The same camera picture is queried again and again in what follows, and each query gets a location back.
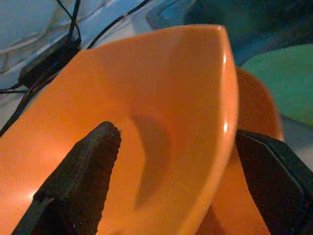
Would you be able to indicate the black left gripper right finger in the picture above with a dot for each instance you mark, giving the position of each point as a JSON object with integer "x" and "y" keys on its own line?
{"x": 276, "y": 186}

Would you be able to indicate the green plastic plate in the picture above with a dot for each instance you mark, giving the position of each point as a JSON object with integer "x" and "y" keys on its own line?
{"x": 288, "y": 83}

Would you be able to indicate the orange plastic plate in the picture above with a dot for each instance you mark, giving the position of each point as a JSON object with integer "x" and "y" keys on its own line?
{"x": 256, "y": 102}

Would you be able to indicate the stainless steel sink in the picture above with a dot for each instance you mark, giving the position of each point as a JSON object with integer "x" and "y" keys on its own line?
{"x": 256, "y": 22}

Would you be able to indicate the orange plastic bowl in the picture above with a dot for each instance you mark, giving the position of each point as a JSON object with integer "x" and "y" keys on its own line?
{"x": 159, "y": 85}

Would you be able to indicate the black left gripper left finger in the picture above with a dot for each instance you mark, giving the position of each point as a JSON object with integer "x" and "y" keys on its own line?
{"x": 75, "y": 186}

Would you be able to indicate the black power adapter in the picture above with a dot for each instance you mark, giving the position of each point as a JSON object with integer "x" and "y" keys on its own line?
{"x": 49, "y": 63}

